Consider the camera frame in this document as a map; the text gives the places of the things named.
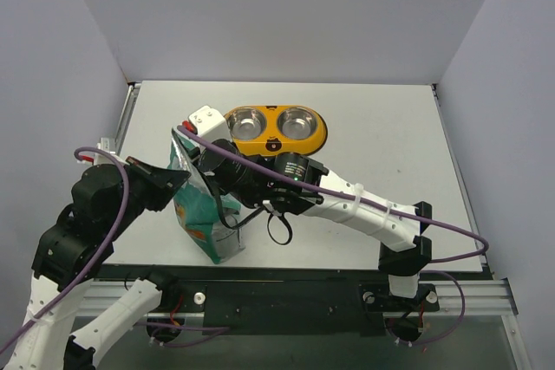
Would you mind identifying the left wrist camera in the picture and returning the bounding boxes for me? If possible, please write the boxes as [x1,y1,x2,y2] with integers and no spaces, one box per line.
[75,137,120,166]

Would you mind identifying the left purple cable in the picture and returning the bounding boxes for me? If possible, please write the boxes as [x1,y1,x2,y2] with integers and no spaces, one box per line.
[0,146,131,356]

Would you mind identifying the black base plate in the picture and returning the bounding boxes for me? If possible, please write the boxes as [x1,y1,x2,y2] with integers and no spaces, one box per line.
[95,264,493,342]

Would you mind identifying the left steel bowl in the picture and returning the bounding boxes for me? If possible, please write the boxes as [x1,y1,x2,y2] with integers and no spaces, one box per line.
[226,107,267,141]

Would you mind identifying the yellow double bowl feeder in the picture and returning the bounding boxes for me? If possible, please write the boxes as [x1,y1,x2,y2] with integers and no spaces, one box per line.
[225,105,328,157]

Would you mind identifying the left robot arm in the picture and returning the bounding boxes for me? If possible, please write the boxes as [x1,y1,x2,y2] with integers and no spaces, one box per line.
[1,155,191,369]

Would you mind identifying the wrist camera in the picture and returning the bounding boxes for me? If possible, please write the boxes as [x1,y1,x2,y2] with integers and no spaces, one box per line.
[182,106,232,143]
[75,137,120,166]

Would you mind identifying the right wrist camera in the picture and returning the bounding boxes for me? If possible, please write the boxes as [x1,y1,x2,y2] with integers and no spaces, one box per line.
[182,106,232,143]

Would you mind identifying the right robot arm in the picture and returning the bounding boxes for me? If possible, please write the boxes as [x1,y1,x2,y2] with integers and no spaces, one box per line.
[195,139,432,308]

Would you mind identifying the green pet food bag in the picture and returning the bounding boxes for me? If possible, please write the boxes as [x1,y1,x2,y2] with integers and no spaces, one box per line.
[169,128,244,264]

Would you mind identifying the aluminium frame rail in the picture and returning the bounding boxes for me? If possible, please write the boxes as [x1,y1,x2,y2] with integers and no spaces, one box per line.
[77,280,519,318]

